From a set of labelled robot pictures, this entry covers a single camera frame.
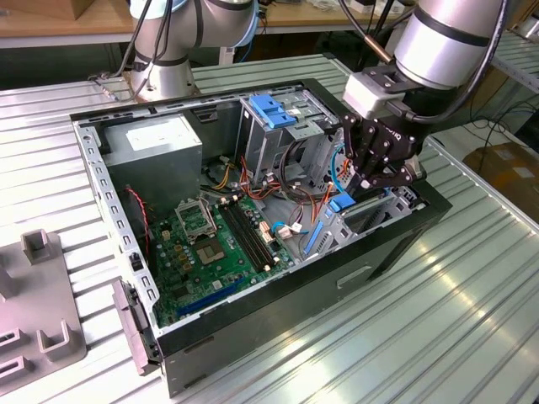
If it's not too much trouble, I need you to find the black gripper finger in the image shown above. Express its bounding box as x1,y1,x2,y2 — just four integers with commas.
341,113,377,202
356,141,426,203

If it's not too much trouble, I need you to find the hard disk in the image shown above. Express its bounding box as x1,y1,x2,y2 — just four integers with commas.
302,184,387,257

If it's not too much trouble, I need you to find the metal disk bay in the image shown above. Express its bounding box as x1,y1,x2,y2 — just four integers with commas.
301,180,424,258

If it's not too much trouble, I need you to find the metal optical drive cage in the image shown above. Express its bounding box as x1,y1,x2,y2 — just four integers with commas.
235,83,344,190

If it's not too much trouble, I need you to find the blue plastic bay latch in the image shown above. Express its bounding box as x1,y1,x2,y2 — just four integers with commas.
248,95,298,130

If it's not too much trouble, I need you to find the large cardboard box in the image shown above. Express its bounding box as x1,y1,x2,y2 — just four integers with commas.
462,141,539,211

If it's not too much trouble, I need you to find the black RAM slot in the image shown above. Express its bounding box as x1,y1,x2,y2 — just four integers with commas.
230,199,275,268
224,201,269,272
236,197,280,265
217,203,263,274

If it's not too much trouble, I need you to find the open black PC case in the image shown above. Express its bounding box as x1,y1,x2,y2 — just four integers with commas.
69,77,454,399

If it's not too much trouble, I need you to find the small white box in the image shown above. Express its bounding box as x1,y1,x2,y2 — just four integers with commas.
351,0,401,13

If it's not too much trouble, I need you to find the metal slat side table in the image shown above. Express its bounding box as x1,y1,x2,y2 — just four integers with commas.
492,32,539,94

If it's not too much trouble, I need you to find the long wooden desk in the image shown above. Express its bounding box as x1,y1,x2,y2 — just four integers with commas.
0,0,422,81

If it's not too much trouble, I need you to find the CPU socket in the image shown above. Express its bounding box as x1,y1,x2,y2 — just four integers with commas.
192,236,232,267

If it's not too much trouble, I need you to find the metal socket cover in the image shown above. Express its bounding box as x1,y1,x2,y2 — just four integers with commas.
173,196,219,244

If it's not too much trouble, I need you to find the blue expansion slot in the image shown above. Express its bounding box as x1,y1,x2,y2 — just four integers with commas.
175,275,246,320

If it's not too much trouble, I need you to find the green motherboard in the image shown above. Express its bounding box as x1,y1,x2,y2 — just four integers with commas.
147,194,296,328

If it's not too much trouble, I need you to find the grey Dell power supply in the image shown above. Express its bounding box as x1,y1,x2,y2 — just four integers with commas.
100,113,204,216

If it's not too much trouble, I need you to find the black case fan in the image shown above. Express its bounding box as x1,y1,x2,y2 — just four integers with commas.
124,187,155,270

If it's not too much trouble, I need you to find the grey plastic case latch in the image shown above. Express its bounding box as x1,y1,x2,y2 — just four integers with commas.
111,279,162,375

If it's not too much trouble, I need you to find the brown cardboard box on desk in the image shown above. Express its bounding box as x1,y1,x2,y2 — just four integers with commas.
69,0,132,20

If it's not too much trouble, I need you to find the grey parts rack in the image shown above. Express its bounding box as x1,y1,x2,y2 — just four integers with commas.
0,229,88,396

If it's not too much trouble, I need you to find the long blue data wire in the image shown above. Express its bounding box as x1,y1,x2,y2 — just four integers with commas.
330,145,350,191

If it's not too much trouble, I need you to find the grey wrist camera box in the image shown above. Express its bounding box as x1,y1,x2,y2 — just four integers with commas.
341,66,423,121

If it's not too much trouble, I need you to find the black cable loop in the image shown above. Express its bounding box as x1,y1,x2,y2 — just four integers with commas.
280,141,323,203

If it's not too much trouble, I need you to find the white connector blue wire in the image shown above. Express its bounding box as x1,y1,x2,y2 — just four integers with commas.
271,221,311,240

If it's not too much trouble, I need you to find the black cable copper sleeve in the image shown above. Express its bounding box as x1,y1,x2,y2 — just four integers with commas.
339,0,399,65

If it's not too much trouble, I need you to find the red orange wire bundle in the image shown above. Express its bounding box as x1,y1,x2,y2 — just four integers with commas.
238,155,338,208

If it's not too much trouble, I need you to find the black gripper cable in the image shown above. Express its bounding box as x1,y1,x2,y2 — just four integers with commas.
395,0,511,124

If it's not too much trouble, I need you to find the yellow black wire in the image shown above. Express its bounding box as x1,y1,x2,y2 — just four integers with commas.
205,157,237,190

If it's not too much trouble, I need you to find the black arm base cable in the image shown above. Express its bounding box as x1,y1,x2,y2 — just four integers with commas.
87,0,176,102

